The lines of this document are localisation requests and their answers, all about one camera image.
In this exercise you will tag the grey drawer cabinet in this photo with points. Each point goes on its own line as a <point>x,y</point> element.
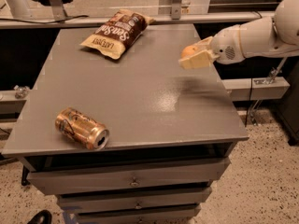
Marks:
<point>155,111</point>

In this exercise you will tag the brown chips bag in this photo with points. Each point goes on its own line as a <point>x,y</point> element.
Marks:
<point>118,34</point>

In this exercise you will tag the crumpled clear plastic object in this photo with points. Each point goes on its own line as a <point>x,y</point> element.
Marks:
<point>21,92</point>

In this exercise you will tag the grey drawer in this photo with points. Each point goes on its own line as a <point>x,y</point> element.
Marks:
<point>139,216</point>
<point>129,176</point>
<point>134,200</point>

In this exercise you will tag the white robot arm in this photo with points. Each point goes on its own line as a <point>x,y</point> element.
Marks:
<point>276,37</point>

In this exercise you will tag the middle grey drawer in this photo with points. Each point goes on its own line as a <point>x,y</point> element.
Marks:
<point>134,200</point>

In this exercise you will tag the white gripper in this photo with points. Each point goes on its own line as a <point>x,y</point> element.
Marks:
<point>226,46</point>

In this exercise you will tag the bottom grey drawer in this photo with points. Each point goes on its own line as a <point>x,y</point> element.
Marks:
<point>139,216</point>

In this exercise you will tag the orange fruit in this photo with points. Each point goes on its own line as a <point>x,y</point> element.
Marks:
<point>190,50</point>

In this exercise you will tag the top grey drawer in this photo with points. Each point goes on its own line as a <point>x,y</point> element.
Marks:
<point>129,176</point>

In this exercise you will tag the grey metal rail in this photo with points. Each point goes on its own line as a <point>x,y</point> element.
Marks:
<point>85,21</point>

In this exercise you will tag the orange soda can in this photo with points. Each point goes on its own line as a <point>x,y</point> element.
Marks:
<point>81,128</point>

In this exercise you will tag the black shoe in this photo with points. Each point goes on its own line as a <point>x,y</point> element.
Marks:
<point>42,217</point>

